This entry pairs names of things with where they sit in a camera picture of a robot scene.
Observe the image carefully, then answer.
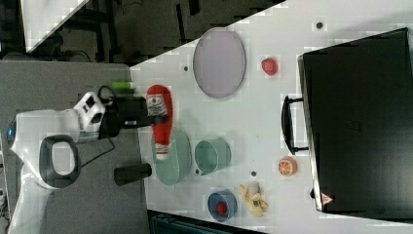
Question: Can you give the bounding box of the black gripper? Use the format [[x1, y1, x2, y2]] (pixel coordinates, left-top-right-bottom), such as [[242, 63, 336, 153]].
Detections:
[[98, 97, 169, 139]]

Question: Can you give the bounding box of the toy peeled banana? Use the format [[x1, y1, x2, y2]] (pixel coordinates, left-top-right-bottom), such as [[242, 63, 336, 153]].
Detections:
[[239, 181, 269, 217]]

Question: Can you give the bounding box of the blue cup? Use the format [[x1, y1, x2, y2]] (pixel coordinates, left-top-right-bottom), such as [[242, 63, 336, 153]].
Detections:
[[207, 189, 238, 222]]

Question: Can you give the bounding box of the round grey plate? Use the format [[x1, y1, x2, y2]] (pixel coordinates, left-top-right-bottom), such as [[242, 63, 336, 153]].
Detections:
[[193, 27, 246, 98]]

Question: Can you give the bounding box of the green marker pen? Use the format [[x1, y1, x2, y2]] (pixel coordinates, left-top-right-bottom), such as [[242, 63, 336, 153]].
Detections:
[[112, 81, 136, 90]]

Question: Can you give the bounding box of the small red toy fruit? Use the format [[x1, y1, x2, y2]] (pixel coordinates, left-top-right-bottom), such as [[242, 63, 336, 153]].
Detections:
[[215, 203, 227, 216]]

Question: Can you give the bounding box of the toy orange half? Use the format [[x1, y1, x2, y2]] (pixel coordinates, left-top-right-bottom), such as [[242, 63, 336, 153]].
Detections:
[[278, 156, 298, 176]]

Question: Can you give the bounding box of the black cylindrical cup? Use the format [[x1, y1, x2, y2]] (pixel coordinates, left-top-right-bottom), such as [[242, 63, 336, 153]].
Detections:
[[114, 163, 152, 186]]

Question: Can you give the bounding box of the red toy strawberry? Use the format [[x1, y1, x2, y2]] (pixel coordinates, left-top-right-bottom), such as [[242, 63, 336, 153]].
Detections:
[[261, 58, 279, 76]]

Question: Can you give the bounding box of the green mug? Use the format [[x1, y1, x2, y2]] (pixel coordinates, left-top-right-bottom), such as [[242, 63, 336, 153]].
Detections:
[[195, 137, 232, 176]]

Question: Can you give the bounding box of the black toaster oven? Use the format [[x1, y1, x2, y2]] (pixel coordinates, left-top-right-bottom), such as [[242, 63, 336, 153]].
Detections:
[[297, 28, 413, 223]]

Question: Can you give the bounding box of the red ketchup bottle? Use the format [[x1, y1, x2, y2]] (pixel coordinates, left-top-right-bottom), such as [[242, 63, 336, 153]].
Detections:
[[146, 85, 173, 160]]

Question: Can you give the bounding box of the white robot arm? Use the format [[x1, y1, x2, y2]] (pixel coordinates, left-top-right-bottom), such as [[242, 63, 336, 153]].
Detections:
[[6, 92, 169, 234]]

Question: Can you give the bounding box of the black cable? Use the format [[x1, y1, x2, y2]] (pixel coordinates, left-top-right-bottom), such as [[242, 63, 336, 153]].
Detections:
[[79, 85, 118, 169]]

